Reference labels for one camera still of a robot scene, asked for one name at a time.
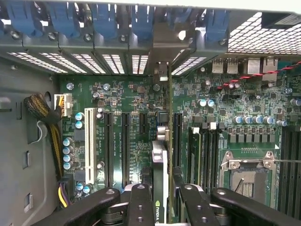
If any short black expansion slot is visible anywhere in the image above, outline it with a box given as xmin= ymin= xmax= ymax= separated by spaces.
xmin=139 ymin=113 xmax=148 ymax=135

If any open black PC case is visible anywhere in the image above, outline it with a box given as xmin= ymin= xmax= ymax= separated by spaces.
xmin=0 ymin=0 xmax=301 ymax=226

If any long black expansion slot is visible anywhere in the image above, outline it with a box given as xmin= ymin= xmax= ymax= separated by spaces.
xmin=173 ymin=112 xmax=183 ymax=168
xmin=121 ymin=112 xmax=131 ymax=189
xmin=104 ymin=112 xmax=114 ymax=189

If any black RAM slot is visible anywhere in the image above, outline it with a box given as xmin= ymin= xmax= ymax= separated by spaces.
xmin=214 ymin=122 xmax=222 ymax=190
xmin=201 ymin=124 xmax=209 ymax=193
xmin=281 ymin=127 xmax=289 ymax=210
xmin=288 ymin=127 xmax=296 ymax=212
xmin=295 ymin=127 xmax=301 ymax=212
xmin=208 ymin=122 xmax=215 ymax=191

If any white power connector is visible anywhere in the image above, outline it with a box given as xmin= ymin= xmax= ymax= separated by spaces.
xmin=53 ymin=93 xmax=73 ymax=118

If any red black twisted wire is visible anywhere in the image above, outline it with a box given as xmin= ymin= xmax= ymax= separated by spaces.
xmin=215 ymin=60 xmax=301 ymax=91

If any blue slot clip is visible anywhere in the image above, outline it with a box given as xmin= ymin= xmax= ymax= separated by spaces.
xmin=90 ymin=3 xmax=119 ymax=40
xmin=49 ymin=2 xmax=82 ymax=40
xmin=204 ymin=9 xmax=231 ymax=43
xmin=6 ymin=2 xmax=44 ymax=38
xmin=130 ymin=4 xmax=156 ymax=42

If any CPU socket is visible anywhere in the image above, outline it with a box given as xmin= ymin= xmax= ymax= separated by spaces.
xmin=220 ymin=150 xmax=280 ymax=208

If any silver USB port block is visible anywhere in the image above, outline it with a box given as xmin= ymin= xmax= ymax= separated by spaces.
xmin=226 ymin=58 xmax=238 ymax=74
xmin=211 ymin=58 xmax=226 ymax=74

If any silver ethernet port block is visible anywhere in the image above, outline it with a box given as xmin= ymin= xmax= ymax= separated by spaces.
xmin=246 ymin=57 xmax=280 ymax=76

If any green motherboard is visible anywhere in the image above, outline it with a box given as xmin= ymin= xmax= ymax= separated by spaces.
xmin=58 ymin=56 xmax=301 ymax=212

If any white expansion slot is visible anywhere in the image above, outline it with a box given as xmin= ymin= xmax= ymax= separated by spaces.
xmin=84 ymin=107 xmax=95 ymax=186

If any black yellow braided cable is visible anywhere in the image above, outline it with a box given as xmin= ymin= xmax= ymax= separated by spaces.
xmin=23 ymin=93 xmax=71 ymax=209

